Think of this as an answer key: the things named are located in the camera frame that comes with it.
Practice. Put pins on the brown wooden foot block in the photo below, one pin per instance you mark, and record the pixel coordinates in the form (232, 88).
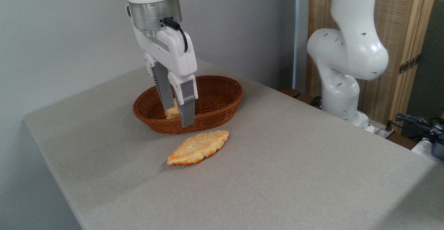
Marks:
(305, 99)
(289, 92)

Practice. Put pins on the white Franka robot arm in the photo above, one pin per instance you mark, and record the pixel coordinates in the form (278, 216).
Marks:
(350, 49)

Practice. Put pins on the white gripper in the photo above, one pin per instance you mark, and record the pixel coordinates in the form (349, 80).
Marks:
(175, 51)

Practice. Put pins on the small golden bread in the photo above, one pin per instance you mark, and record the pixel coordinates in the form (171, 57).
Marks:
(172, 112)

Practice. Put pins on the white power strip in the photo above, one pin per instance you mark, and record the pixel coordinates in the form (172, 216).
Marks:
(380, 131)

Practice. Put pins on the large golden bread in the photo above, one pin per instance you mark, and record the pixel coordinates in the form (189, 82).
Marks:
(197, 146)

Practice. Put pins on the white vertical pole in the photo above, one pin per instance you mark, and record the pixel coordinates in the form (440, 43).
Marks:
(300, 32)

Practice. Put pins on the brown wicker basket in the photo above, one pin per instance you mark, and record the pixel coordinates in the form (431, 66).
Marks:
(215, 101)

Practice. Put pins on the rattan wooden folding screen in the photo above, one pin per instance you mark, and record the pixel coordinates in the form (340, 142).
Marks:
(395, 22)

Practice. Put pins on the metal screen hinge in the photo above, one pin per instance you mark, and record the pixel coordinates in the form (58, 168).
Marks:
(409, 64)

